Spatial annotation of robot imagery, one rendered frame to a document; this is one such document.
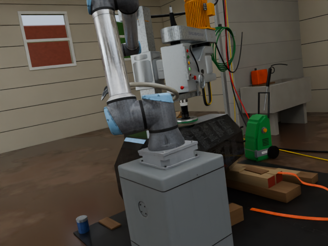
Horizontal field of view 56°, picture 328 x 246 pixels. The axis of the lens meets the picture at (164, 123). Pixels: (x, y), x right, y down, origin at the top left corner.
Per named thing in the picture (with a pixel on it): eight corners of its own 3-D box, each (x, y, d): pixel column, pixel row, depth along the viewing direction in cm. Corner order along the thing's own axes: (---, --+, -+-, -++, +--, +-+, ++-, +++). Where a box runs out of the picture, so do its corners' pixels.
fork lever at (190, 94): (183, 97, 305) (182, 92, 305) (201, 95, 297) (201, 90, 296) (149, 105, 245) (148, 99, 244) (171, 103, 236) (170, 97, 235)
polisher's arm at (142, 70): (130, 85, 348) (126, 63, 344) (142, 83, 379) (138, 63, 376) (194, 76, 322) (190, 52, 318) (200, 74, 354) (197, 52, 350)
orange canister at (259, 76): (248, 87, 564) (247, 69, 559) (264, 83, 593) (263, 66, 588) (258, 86, 546) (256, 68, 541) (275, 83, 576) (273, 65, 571)
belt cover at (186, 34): (195, 49, 351) (194, 34, 349) (216, 45, 340) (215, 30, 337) (156, 49, 268) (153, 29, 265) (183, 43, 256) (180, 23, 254)
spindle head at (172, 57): (182, 92, 308) (176, 47, 301) (203, 90, 298) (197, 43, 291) (167, 97, 276) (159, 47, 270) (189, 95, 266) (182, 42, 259)
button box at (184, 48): (189, 79, 271) (185, 46, 266) (192, 79, 269) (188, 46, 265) (186, 80, 264) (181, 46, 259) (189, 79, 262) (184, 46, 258)
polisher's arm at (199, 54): (200, 91, 352) (195, 47, 344) (220, 89, 341) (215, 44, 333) (174, 99, 287) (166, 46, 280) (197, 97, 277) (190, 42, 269)
